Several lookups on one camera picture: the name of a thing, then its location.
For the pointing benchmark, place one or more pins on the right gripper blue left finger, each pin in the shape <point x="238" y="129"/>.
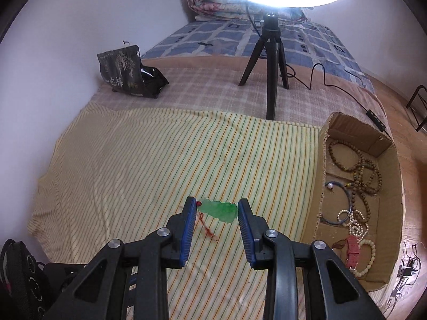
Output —
<point x="124" y="275"/>

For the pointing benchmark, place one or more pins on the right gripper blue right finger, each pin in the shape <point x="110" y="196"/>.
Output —
<point x="331" y="291"/>

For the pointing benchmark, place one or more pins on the cardboard box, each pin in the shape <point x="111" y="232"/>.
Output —
<point x="367" y="198"/>

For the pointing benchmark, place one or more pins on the yellow striped cloth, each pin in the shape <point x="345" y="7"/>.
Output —
<point x="121" y="174"/>

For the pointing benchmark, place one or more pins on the beige plaid blanket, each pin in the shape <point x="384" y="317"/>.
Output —
<point x="211" y="83"/>

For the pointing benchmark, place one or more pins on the black metal rack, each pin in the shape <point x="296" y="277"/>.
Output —
<point x="417" y="107"/>

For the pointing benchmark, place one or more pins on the black printed bag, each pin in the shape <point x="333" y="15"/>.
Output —
<point x="122" y="69"/>

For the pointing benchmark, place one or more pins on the black tripod stand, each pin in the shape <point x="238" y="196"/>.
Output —
<point x="271" y="40"/>

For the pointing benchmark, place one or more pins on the folded floral quilt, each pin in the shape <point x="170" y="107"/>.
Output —
<point x="243" y="10"/>

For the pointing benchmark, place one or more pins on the red strap wristwatch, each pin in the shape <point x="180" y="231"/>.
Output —
<point x="351" y="246"/>

